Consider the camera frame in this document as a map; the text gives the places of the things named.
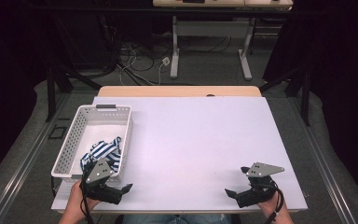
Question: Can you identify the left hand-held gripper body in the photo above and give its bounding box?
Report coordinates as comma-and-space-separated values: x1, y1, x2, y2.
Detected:
80, 158, 124, 205

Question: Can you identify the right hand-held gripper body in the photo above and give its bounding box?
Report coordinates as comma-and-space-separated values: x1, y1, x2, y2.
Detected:
236, 161, 285, 209

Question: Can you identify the blue white striped cloth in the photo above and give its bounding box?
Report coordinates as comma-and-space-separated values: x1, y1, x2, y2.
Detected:
79, 135, 123, 173

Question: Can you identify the white perforated plastic basket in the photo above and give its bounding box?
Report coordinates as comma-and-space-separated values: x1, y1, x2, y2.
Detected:
50, 104, 133, 183

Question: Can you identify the person's right hand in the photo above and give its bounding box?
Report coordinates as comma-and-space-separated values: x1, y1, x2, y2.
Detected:
256, 189, 289, 217

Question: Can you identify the person's left hand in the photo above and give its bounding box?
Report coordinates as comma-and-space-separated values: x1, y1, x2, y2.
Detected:
64, 180, 103, 218

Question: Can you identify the black metal stand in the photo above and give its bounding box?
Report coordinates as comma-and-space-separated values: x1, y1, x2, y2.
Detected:
44, 60, 103, 123
258, 62, 312, 127

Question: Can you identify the dark curtain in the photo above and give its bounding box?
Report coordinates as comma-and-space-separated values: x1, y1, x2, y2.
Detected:
0, 0, 49, 190
262, 0, 358, 197

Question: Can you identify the white-legged desk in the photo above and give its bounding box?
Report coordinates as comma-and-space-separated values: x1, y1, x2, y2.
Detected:
152, 0, 294, 81

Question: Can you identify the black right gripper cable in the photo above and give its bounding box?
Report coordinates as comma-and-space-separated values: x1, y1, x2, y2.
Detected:
263, 186, 285, 224

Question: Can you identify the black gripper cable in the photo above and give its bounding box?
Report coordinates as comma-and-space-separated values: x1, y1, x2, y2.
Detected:
79, 175, 96, 224
263, 186, 285, 224

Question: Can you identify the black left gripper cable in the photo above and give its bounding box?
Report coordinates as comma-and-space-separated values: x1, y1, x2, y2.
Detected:
79, 175, 96, 224

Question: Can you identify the black floor socket frame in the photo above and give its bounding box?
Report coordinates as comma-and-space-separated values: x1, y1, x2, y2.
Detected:
48, 124, 68, 140

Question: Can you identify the tangle of floor cables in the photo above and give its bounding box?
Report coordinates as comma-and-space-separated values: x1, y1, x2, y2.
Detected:
113, 38, 169, 87

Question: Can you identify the black floor cable loop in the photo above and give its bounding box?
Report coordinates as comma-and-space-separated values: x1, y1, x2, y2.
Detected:
180, 35, 233, 54

